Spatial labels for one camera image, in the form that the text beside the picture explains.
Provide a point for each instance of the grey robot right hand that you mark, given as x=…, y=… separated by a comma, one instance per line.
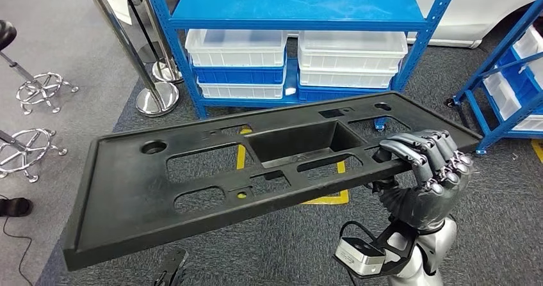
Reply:
x=428, y=208

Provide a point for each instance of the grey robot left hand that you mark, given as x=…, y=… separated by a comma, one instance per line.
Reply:
x=171, y=271

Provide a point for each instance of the black plastic panel part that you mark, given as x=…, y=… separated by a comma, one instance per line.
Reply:
x=118, y=216

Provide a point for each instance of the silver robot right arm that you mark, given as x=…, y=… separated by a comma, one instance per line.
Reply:
x=443, y=241

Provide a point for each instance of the blue metal shelf rack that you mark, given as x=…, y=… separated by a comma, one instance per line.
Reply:
x=474, y=121
x=297, y=4

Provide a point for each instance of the yellow floor tape square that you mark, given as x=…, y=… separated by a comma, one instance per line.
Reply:
x=326, y=199

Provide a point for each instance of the black shoe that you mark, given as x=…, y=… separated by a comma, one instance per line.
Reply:
x=15, y=208

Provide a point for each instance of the white car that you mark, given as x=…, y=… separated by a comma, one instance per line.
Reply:
x=488, y=4

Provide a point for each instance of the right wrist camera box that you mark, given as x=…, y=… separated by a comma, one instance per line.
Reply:
x=360, y=260

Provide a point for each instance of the chrome stanchion post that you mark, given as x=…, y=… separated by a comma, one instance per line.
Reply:
x=126, y=46
x=167, y=74

